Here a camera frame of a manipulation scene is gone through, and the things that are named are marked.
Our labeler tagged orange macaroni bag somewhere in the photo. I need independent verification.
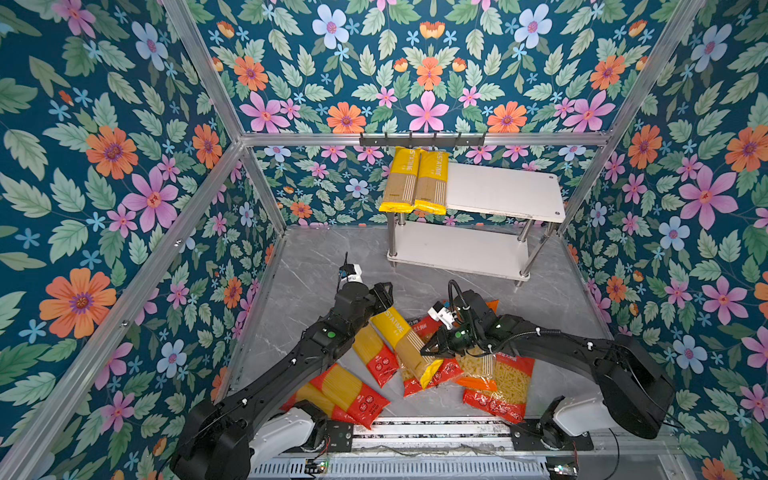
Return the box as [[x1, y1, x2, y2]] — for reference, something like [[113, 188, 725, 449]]
[[453, 301, 498, 390]]

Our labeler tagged black wall hook rack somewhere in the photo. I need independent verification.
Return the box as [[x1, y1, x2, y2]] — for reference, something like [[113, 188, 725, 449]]
[[358, 132, 486, 150]]

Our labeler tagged red macaroni bag left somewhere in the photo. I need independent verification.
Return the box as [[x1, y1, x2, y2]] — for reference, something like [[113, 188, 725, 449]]
[[400, 311, 466, 398]]

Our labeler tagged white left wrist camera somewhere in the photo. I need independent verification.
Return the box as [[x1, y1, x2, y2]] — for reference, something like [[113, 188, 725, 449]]
[[338, 263, 363, 286]]

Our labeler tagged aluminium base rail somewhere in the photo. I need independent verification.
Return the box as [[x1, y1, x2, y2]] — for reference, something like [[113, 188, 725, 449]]
[[250, 417, 695, 479]]

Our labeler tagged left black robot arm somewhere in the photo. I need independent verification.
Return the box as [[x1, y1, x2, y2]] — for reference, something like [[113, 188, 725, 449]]
[[169, 281, 393, 479]]

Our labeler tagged white two-tier shelf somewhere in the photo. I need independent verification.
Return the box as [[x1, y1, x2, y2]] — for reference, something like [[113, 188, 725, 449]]
[[387, 162, 566, 285]]

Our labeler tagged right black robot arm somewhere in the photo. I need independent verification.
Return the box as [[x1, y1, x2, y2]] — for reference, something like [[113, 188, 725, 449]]
[[421, 290, 676, 449]]

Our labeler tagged red macaroni bag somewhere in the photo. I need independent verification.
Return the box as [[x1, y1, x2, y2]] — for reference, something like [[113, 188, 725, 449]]
[[462, 353, 535, 424], [400, 311, 466, 398]]

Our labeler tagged red macaroni bag right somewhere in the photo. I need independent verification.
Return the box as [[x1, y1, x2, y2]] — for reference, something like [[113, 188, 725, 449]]
[[462, 353, 535, 424]]

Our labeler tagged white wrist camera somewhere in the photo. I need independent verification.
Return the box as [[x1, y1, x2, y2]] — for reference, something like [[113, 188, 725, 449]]
[[338, 263, 363, 286], [427, 302, 456, 330]]

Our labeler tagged red spaghetti package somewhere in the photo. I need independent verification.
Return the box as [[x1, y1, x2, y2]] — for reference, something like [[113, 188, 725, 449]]
[[353, 325, 399, 387], [280, 383, 356, 424], [310, 364, 390, 429]]

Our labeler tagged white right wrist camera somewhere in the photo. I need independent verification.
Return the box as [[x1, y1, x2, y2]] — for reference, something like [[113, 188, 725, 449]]
[[427, 302, 456, 330]]

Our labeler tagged yellow spaghetti package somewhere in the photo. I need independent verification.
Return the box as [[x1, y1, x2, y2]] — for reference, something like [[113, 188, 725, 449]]
[[379, 147, 422, 214], [414, 151, 450, 216], [371, 307, 444, 389]]

